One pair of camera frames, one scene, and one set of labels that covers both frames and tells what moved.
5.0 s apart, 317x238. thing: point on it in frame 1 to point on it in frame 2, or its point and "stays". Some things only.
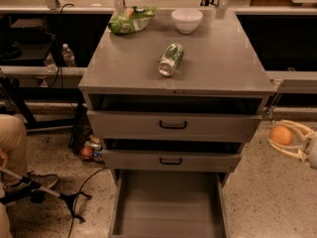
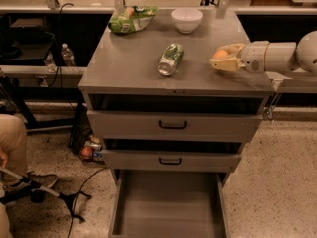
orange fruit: x=280 y=135 to x=219 y=54
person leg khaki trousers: x=13 y=139 stays
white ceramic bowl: x=187 y=20 stays
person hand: x=3 y=158 stays
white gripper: x=312 y=151 to x=252 y=58
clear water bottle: x=68 y=56 stays
